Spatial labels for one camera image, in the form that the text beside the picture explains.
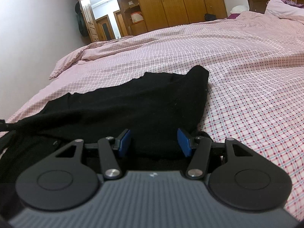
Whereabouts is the black knit cardigan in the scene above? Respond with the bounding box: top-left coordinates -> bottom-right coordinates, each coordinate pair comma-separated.
1,65 -> 209,217

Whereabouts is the pink checked bed cover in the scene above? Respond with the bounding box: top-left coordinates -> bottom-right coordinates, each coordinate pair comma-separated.
9,12 -> 303,219

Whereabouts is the dark green hanging jacket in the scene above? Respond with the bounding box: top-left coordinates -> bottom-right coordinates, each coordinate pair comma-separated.
75,2 -> 89,37

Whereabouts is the small black bag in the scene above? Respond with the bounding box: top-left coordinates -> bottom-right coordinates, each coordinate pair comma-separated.
204,13 -> 217,22

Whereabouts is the red white box on shelf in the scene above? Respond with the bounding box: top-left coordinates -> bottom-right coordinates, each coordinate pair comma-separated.
130,11 -> 144,24

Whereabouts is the white plush item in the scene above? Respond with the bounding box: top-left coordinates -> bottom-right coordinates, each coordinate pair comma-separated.
230,5 -> 249,14

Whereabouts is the large wooden wardrobe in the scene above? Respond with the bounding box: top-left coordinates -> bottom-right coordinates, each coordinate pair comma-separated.
64,0 -> 228,36

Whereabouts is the pink pillow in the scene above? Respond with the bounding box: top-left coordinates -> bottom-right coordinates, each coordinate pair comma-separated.
264,0 -> 304,17

